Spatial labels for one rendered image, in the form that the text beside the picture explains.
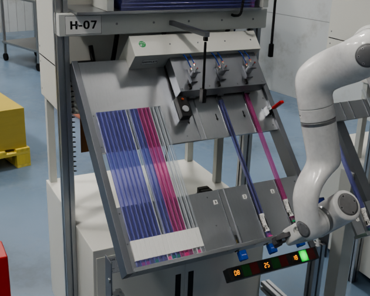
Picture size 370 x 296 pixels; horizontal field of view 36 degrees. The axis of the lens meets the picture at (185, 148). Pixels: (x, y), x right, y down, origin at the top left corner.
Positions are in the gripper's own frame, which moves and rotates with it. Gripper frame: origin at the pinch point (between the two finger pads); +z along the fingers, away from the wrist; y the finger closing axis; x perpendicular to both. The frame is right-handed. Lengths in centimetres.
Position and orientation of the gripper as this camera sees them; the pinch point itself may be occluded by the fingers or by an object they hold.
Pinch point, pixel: (288, 239)
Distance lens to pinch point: 179.5
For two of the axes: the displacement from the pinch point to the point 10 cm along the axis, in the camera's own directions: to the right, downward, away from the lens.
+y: 8.9, -1.3, 4.3
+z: -3.4, 4.2, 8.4
